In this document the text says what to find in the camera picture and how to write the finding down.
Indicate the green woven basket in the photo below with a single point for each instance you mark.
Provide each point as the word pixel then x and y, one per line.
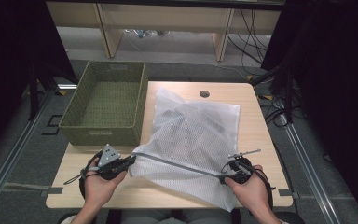
pixel 112 102

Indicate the person's left hand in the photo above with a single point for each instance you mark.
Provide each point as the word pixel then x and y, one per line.
pixel 101 193

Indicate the black metal stand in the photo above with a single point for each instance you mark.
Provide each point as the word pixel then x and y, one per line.
pixel 287 93
pixel 33 93

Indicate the person's right hand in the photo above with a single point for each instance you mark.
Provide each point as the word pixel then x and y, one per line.
pixel 254 193

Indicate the white mesh laundry bag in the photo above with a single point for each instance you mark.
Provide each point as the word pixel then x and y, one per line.
pixel 174 177

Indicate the black curtain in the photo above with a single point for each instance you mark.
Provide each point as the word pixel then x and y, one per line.
pixel 338 77
pixel 6 62

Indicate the clear plastic bottles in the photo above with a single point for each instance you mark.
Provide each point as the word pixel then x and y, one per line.
pixel 149 32

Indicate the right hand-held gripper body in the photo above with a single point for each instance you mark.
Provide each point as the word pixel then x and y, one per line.
pixel 242 169

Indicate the person's legs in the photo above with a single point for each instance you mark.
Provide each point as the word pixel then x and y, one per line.
pixel 174 217

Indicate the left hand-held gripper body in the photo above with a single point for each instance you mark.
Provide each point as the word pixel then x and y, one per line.
pixel 108 158

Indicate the metal floor rail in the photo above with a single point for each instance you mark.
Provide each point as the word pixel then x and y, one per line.
pixel 307 168
pixel 9 161

